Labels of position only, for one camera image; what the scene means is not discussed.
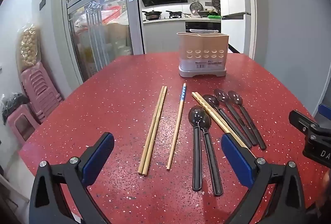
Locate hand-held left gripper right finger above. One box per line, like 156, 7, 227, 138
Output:
221, 133, 308, 224

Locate blue patterned wooden chopstick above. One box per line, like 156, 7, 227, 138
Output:
166, 83, 187, 171

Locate black plastic bag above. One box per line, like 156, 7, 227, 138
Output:
1, 92, 30, 125

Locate beige plastic utensil holder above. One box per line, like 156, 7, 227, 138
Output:
176, 31, 230, 78

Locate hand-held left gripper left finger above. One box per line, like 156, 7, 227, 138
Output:
29, 132, 115, 224

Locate clear bag of round nuts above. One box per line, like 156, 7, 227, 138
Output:
16, 23, 42, 72

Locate pink plastic stool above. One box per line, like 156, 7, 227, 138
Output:
6, 104, 40, 146

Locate black built-in oven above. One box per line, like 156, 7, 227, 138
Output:
185, 21, 222, 33

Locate black frying pan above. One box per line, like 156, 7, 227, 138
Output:
165, 10, 185, 19

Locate stack of pink plastic stools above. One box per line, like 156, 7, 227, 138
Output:
20, 61, 64, 124

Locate black wok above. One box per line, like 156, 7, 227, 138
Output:
142, 10, 163, 20

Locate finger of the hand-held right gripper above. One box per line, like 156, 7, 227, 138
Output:
289, 110, 321, 136
318, 104, 331, 117

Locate red plastic basket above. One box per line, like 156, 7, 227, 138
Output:
100, 7, 122, 25

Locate dark translucent plastic spoon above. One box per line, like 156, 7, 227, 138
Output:
202, 94, 253, 148
188, 105, 205, 191
228, 90, 267, 150
214, 89, 258, 146
197, 111, 223, 196

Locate sliding glass door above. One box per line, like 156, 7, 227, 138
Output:
53, 0, 144, 83

